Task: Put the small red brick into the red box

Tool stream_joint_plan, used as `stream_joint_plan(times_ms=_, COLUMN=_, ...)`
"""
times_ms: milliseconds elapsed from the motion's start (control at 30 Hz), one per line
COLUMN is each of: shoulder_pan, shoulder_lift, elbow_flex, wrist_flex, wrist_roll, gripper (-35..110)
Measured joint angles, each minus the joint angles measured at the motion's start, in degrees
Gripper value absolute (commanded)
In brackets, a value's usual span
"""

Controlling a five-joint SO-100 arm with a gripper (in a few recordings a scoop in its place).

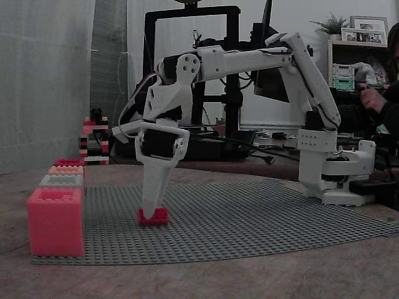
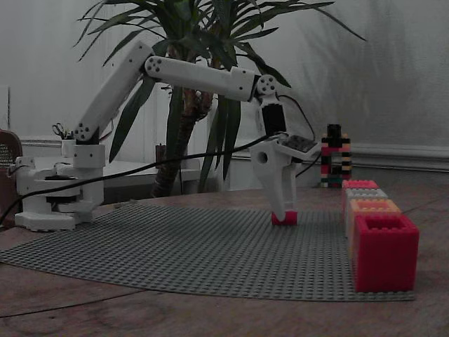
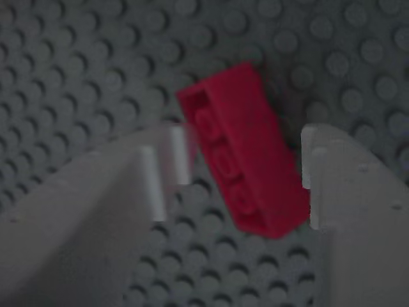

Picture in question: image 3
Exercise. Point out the grey Lego baseplate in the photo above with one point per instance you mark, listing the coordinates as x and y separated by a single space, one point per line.
96 64

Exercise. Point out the red Lego brick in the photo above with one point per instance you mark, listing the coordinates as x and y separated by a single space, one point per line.
255 160

